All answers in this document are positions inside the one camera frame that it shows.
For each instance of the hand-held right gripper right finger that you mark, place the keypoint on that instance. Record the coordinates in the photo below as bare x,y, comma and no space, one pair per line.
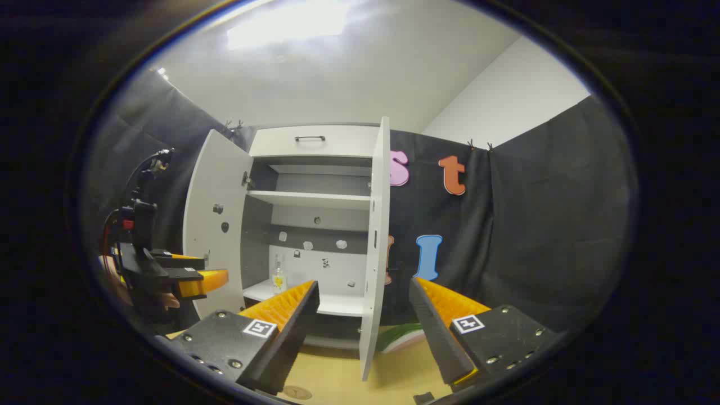
439,337

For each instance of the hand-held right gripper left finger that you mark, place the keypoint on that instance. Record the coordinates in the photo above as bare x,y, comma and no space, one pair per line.
292,337

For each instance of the white cabinet drawer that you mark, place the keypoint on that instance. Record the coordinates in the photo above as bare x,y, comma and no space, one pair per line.
349,143

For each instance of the toy watermelon slice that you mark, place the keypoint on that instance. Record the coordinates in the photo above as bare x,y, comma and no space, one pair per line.
399,337

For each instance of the round brown coaster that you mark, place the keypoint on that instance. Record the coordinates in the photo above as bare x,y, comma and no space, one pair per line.
296,392

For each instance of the clear bottle with yellow label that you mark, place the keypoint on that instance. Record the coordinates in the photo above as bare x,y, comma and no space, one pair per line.
279,281

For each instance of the white cabinet door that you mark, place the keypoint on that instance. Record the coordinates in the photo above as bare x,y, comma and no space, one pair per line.
216,185
376,253

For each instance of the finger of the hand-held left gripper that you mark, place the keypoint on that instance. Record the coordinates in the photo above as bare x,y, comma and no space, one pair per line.
188,263
197,284

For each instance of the black backdrop cloth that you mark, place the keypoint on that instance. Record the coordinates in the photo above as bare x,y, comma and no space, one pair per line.
534,225

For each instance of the white cabinet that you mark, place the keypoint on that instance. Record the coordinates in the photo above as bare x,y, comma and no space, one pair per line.
309,199

